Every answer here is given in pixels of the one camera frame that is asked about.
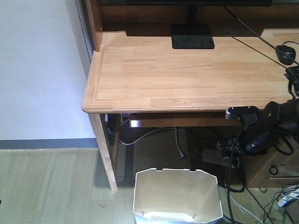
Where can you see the black computer monitor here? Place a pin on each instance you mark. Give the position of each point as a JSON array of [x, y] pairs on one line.
[[192, 35]]

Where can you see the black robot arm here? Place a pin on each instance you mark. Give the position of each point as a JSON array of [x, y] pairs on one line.
[[277, 121]]

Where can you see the white paper trash bin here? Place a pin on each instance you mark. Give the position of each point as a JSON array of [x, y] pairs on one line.
[[176, 196]]

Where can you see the wooden desk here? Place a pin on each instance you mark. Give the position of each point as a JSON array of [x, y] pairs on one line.
[[134, 68]]

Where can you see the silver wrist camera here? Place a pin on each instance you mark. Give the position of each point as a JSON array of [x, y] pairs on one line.
[[237, 112]]

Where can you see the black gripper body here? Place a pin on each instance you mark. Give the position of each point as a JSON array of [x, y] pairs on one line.
[[257, 139]]

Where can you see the wooden keyboard tray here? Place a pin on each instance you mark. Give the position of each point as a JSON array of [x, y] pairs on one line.
[[181, 119]]

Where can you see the black computer mouse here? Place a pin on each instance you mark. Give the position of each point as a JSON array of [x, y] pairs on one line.
[[285, 54]]

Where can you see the wooden drawer cabinet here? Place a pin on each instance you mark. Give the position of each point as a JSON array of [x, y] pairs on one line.
[[273, 169]]

